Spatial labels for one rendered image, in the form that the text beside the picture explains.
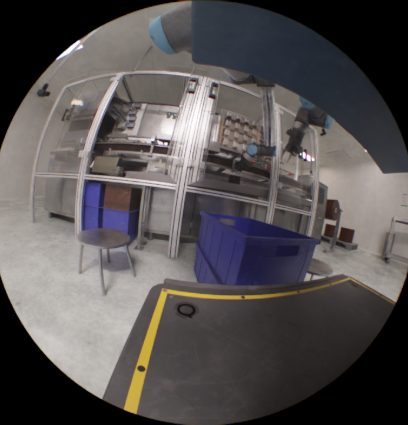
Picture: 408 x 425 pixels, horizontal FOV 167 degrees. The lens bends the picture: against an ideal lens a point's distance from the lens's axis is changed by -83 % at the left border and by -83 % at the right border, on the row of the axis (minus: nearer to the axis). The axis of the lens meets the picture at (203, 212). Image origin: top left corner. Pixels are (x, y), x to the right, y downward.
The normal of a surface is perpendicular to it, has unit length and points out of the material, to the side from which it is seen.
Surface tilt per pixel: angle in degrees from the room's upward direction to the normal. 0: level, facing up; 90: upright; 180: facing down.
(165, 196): 90
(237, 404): 0
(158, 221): 90
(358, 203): 90
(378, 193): 90
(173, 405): 0
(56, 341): 0
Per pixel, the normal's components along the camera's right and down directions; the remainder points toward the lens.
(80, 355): 0.15, -0.98
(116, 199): 0.18, 0.11
